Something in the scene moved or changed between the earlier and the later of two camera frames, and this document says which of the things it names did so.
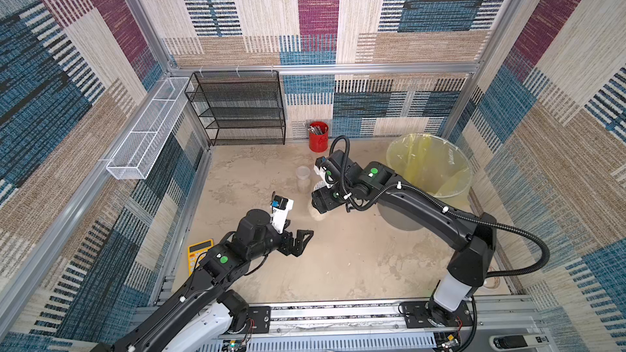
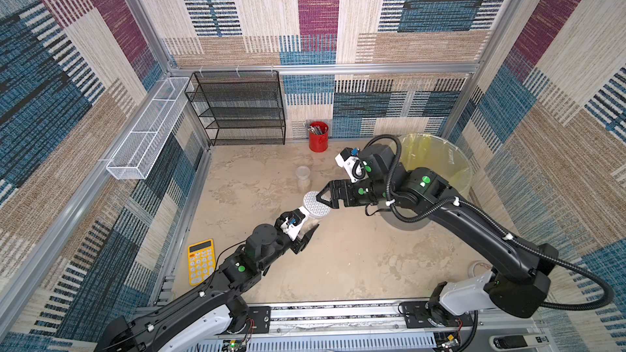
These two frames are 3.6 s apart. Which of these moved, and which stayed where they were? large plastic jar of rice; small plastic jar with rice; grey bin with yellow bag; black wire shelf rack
Moved: large plastic jar of rice
Stayed: grey bin with yellow bag; black wire shelf rack; small plastic jar with rice
